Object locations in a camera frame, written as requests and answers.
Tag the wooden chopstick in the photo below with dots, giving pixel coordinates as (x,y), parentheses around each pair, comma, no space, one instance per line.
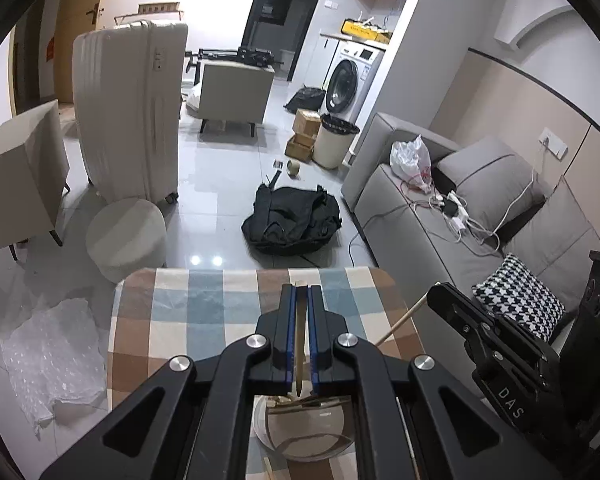
(327,402)
(280,403)
(269,467)
(402,320)
(300,340)

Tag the wall socket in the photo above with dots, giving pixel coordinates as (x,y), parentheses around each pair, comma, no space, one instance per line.
(554,144)

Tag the small packet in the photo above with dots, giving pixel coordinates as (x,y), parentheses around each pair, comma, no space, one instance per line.
(278,165)

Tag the white plastic bag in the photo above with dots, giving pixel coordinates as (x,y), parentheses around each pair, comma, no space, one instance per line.
(410,162)

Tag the yellow box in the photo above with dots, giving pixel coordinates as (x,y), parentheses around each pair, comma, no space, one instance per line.
(365,31)

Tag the white power strip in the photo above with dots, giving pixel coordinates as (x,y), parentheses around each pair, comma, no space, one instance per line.
(457,215)

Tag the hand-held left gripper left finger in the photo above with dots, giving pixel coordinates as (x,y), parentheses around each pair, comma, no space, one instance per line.
(291,340)

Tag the grey sofa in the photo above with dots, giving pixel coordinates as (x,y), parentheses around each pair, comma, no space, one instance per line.
(410,230)

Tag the houndstooth pillow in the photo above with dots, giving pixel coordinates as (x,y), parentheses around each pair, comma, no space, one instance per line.
(520,295)

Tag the white trash bin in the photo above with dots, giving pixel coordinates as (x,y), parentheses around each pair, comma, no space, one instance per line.
(332,145)

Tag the tape roll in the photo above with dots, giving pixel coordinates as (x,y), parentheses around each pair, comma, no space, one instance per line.
(293,169)

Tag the beige armchair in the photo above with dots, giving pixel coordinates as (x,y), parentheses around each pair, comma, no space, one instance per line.
(20,175)
(235,90)

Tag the white suitcase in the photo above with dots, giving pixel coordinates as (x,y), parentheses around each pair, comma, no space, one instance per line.
(130,110)

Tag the black tripod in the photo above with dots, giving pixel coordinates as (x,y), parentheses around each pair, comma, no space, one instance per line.
(245,54)

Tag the cardboard box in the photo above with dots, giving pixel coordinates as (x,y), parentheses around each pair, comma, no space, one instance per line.
(299,147)
(306,121)

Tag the small white floor bag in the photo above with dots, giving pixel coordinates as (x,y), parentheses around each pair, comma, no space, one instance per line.
(194,97)

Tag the grey sofa cushion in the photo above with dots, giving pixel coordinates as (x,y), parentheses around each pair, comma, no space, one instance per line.
(490,180)
(560,232)

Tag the beige round stool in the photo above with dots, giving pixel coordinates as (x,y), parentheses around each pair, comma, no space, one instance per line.
(125,235)

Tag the black duffel bag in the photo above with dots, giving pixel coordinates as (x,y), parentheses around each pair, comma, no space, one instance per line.
(290,220)

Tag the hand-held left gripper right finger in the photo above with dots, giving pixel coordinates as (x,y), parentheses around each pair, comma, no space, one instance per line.
(312,340)

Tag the wooden door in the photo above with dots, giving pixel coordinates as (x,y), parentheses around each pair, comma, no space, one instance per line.
(77,35)

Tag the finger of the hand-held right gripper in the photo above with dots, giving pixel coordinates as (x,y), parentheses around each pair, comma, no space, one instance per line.
(460,310)

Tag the bubble wrap sheet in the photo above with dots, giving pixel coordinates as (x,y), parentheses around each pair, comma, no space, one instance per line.
(50,355)

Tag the white washing machine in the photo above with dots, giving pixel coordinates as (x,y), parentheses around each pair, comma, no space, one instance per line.
(350,80)

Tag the black garbage bag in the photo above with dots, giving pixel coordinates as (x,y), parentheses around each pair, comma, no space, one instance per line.
(305,101)

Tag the checkered tablecloth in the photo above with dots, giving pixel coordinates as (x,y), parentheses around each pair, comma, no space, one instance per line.
(180,320)

